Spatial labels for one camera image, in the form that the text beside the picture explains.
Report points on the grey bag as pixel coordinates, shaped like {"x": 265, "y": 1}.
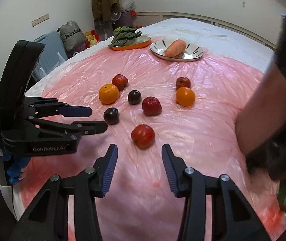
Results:
{"x": 71, "y": 35}

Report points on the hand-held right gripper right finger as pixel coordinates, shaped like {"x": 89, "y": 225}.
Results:
{"x": 169, "y": 170}

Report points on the black steel kettle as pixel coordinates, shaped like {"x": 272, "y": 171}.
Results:
{"x": 258, "y": 118}

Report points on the red apple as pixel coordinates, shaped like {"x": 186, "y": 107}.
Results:
{"x": 119, "y": 81}
{"x": 151, "y": 106}
{"x": 143, "y": 136}
{"x": 183, "y": 82}

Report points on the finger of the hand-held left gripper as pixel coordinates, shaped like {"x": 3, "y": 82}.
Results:
{"x": 97, "y": 126}
{"x": 77, "y": 111}

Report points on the red boxes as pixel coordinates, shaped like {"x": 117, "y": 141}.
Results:
{"x": 91, "y": 37}

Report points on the leafy greens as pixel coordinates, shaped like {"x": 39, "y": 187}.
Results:
{"x": 125, "y": 36}

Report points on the white bed cover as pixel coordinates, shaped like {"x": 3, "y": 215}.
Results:
{"x": 208, "y": 30}

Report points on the white striped plate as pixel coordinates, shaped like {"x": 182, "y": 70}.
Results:
{"x": 158, "y": 50}

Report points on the wall switches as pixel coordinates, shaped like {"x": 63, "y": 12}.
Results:
{"x": 40, "y": 19}

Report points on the pink plastic sheet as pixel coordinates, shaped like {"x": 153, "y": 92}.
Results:
{"x": 208, "y": 130}

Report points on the light blue suitcase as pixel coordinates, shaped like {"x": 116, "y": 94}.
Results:
{"x": 50, "y": 50}

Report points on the orange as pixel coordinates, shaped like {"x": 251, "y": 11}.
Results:
{"x": 185, "y": 96}
{"x": 108, "y": 94}

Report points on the purple bin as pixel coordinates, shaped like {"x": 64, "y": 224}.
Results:
{"x": 126, "y": 20}

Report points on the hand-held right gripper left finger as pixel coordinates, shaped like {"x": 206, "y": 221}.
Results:
{"x": 109, "y": 170}

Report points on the person's left hand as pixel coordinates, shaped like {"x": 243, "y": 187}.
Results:
{"x": 19, "y": 168}

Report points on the olive jacket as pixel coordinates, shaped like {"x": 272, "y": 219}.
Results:
{"x": 102, "y": 2}

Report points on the carrot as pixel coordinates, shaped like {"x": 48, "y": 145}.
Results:
{"x": 174, "y": 49}

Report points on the white radiator cover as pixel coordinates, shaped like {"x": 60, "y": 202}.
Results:
{"x": 208, "y": 18}

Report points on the dark plum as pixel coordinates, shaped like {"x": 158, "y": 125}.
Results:
{"x": 134, "y": 97}
{"x": 111, "y": 115}

